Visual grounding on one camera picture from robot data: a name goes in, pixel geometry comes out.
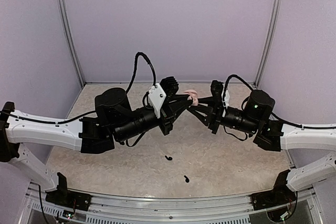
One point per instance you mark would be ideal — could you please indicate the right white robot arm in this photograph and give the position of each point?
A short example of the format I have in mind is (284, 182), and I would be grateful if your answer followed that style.
(271, 135)

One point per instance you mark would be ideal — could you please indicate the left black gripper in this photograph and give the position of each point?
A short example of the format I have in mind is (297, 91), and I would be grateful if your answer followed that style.
(170, 112)

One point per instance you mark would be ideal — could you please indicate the pink earbud charging case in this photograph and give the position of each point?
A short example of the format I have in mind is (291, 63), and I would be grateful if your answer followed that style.
(192, 95)

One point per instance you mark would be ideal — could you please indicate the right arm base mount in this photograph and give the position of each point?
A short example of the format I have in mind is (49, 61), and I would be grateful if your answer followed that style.
(271, 198)

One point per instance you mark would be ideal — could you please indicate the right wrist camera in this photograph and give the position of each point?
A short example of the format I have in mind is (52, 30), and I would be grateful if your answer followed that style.
(220, 94)

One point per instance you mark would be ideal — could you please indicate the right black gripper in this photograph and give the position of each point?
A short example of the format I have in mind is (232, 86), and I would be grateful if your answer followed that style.
(216, 112)

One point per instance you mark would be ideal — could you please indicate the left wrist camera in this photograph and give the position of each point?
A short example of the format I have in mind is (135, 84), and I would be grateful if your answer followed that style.
(159, 92)

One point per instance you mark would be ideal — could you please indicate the right aluminium corner post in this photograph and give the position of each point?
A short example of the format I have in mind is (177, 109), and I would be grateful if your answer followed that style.
(268, 42)

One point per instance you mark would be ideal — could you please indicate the black earbud lower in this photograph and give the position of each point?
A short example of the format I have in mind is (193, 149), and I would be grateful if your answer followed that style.
(186, 179)

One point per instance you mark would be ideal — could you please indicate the left aluminium corner post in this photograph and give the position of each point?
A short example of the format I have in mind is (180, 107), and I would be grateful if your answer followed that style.
(70, 42)

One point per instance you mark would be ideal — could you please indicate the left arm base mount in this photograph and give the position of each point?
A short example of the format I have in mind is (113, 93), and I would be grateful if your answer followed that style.
(70, 199)

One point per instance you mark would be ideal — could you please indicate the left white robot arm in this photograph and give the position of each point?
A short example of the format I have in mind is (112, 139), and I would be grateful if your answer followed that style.
(115, 122)

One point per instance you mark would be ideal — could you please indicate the aluminium corner post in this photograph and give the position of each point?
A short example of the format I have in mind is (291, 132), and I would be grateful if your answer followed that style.
(70, 42)
(268, 42)

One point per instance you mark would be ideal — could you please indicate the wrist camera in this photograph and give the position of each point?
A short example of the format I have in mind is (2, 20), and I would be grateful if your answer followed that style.
(159, 92)
(220, 94)

